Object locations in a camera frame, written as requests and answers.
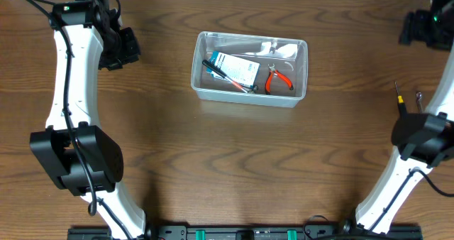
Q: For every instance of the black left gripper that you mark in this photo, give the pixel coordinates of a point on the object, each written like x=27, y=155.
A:
x=130, y=50

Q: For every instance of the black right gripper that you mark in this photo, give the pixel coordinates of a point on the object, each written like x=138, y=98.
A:
x=418, y=30

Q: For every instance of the silver wrench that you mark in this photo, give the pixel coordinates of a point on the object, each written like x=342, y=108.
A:
x=419, y=101

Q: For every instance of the black yellow screwdriver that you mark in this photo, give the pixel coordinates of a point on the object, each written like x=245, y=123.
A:
x=400, y=102

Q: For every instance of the white blue cardboard box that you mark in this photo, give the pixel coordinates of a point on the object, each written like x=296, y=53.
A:
x=240, y=70

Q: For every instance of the clear plastic container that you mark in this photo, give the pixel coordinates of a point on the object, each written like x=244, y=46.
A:
x=282, y=77

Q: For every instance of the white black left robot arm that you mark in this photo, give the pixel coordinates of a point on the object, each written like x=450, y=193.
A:
x=74, y=151

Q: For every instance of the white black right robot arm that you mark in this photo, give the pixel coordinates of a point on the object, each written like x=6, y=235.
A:
x=421, y=140

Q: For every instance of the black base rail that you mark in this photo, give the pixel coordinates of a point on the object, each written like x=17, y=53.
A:
x=311, y=231

